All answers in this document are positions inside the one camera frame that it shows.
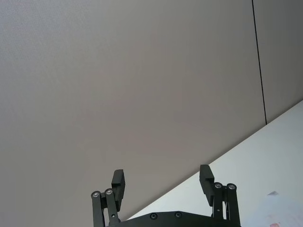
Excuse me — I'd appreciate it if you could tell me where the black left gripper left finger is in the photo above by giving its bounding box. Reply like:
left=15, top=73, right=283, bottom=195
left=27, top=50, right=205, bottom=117
left=90, top=169, right=126, bottom=227

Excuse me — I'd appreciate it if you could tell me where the white table cloth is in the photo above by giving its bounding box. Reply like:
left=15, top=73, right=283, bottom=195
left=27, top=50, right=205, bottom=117
left=127, top=99, right=303, bottom=227

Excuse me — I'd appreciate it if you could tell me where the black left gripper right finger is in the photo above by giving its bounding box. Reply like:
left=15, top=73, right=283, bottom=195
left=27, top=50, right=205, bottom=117
left=199, top=164, right=241, bottom=227

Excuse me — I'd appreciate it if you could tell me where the plain pale grey wall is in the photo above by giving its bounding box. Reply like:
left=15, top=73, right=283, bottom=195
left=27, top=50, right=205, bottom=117
left=0, top=0, right=303, bottom=227

